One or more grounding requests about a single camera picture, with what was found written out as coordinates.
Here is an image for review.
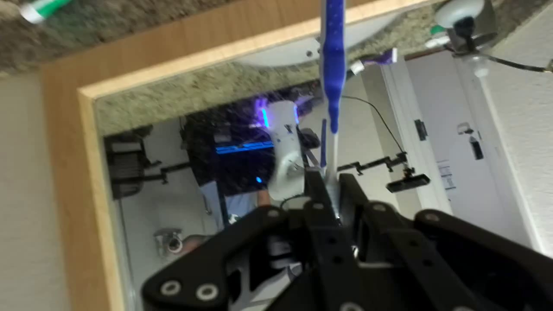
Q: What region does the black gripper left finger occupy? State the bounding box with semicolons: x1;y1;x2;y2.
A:
140;168;349;311

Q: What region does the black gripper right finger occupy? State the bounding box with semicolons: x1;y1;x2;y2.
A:
337;173;553;311

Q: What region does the blue white toothbrush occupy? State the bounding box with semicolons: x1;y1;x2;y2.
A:
318;0;349;189

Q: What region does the wood framed wall mirror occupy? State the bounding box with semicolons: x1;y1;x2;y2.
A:
38;0;553;311

